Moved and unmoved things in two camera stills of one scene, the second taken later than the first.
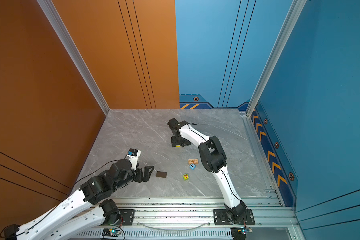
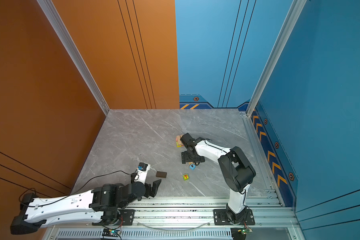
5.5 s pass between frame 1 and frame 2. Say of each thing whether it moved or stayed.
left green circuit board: stayed
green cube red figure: stayed
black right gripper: moved
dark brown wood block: stayed
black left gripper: moved
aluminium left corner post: stayed
